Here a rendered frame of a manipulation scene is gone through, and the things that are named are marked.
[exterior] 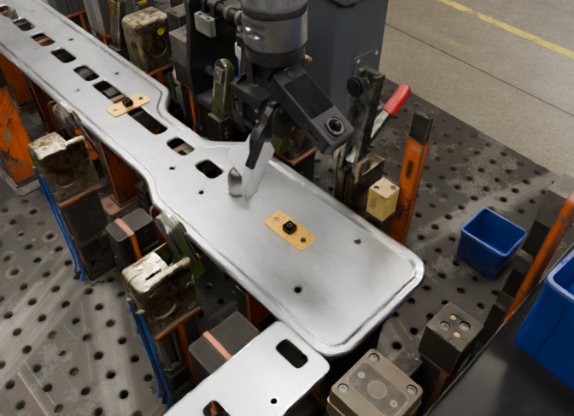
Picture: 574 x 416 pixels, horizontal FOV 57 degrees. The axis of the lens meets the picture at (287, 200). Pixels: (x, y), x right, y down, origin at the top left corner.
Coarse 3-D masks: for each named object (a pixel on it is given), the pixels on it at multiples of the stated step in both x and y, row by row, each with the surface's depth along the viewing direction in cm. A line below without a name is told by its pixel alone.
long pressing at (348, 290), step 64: (0, 0) 141; (64, 64) 118; (128, 64) 118; (128, 128) 102; (192, 192) 90; (256, 192) 90; (320, 192) 89; (256, 256) 80; (320, 256) 80; (384, 256) 80; (320, 320) 72; (384, 320) 73
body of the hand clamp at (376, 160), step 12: (372, 156) 88; (336, 168) 90; (348, 168) 89; (372, 168) 87; (336, 180) 91; (348, 180) 88; (360, 180) 86; (372, 180) 89; (336, 192) 92; (348, 192) 90; (360, 192) 88; (348, 204) 91; (360, 204) 91
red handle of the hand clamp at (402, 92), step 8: (400, 88) 86; (408, 88) 85; (392, 96) 86; (400, 96) 85; (392, 104) 85; (400, 104) 86; (384, 112) 86; (392, 112) 85; (376, 120) 86; (384, 120) 86; (376, 128) 85; (376, 136) 86; (352, 152) 86; (352, 160) 85
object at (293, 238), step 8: (272, 216) 85; (280, 216) 85; (288, 216) 85; (272, 224) 84; (280, 224) 84; (296, 224) 84; (280, 232) 83; (288, 232) 83; (296, 232) 83; (304, 232) 83; (288, 240) 82; (296, 240) 82; (312, 240) 82; (296, 248) 81; (304, 248) 81
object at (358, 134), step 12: (360, 72) 77; (372, 72) 76; (348, 84) 75; (360, 84) 74; (372, 84) 76; (360, 96) 80; (372, 96) 77; (360, 108) 80; (372, 108) 79; (348, 120) 82; (360, 120) 81; (372, 120) 80; (360, 132) 81; (348, 144) 85; (360, 144) 82; (360, 156) 84
